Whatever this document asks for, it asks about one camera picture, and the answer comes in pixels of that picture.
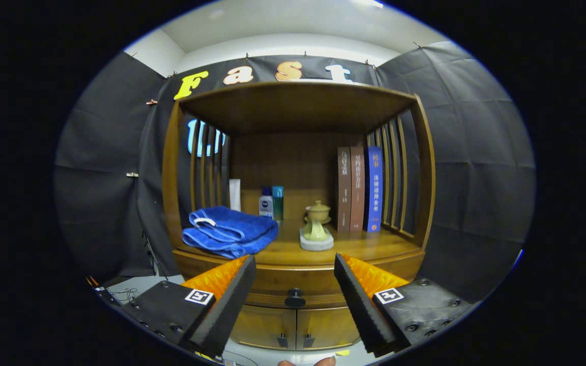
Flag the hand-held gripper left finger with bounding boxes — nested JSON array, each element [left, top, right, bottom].
[[115, 254, 257, 358]]

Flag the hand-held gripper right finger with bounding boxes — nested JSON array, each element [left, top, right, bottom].
[[334, 253, 477, 357]]

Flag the wooden drawer with black knob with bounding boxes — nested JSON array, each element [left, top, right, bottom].
[[173, 250, 426, 310]]

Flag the white soap dish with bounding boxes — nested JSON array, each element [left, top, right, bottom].
[[300, 227, 334, 252]]

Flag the wooden cabinet door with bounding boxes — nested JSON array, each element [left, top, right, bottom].
[[229, 304, 298, 351], [296, 305, 362, 351]]

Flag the wooden countertop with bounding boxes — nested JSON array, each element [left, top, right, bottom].
[[173, 221, 422, 267]]

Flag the wooden cabinet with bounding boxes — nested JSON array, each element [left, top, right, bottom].
[[161, 80, 436, 352]]

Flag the folded blue towel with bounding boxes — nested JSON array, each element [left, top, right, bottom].
[[182, 205, 279, 259]]

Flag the beige lidded tea cup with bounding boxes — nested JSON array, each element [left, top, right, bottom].
[[304, 200, 332, 225]]

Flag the white lotion bottle blue cap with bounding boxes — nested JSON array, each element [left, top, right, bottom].
[[258, 187, 274, 219]]

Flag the white tube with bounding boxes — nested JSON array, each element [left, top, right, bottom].
[[229, 178, 242, 212]]

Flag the reddish brown book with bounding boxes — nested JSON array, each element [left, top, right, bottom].
[[349, 146, 366, 233]]

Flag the dark brown book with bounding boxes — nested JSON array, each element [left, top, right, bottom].
[[337, 147, 352, 233]]

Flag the teal bottle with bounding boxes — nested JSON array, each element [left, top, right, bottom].
[[272, 186, 284, 222]]

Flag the blue book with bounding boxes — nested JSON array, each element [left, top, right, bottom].
[[363, 146, 384, 233]]

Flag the black backdrop cloth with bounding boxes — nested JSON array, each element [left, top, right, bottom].
[[53, 41, 536, 303]]

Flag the black box with orange wires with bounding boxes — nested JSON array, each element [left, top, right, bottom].
[[85, 276, 121, 307]]

